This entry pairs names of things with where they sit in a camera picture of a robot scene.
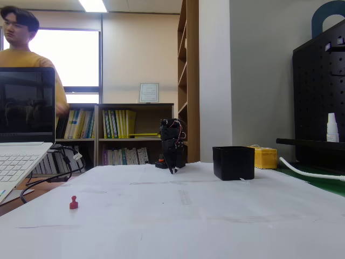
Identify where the tall wooden bookshelf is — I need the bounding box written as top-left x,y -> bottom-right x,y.
177,0 -> 201,164

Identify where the black laptop cable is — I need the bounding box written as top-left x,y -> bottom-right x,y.
20,144 -> 87,205

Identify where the small white dropper bottle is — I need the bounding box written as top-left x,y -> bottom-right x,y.
326,112 -> 340,143

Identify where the man's left hand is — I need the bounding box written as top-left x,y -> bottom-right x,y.
55,102 -> 70,118

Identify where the black square container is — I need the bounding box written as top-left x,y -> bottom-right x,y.
212,146 -> 256,181

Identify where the green table mat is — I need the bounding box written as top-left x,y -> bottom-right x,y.
274,164 -> 345,198

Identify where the rectangular ceiling light panel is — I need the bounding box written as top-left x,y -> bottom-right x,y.
78,0 -> 108,13

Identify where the taped white paper table cover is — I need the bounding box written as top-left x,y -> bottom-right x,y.
0,161 -> 345,259

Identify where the black pegboard stand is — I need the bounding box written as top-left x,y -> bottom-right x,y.
276,18 -> 345,170

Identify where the window with dark frame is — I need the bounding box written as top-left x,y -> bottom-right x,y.
0,26 -> 104,105

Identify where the wide low wooden bookshelf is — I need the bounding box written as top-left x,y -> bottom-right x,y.
95,103 -> 175,167

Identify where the white laptop with dark screen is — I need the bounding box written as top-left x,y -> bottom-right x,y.
0,66 -> 56,206

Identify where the white power strip cable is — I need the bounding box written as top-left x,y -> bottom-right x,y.
279,156 -> 345,182

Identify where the yellow cardboard box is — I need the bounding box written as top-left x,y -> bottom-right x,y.
247,145 -> 278,170

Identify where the framed white certificate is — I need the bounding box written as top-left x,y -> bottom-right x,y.
139,83 -> 160,104

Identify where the narrow low wooden bookshelf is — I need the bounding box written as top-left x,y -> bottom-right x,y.
55,103 -> 98,174

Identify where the red servo wire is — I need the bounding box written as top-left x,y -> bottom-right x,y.
171,120 -> 187,148

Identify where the teal arch-shaped board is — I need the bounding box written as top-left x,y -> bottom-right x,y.
311,0 -> 345,39

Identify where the man in yellow sweater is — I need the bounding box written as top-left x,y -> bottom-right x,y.
0,5 -> 68,127

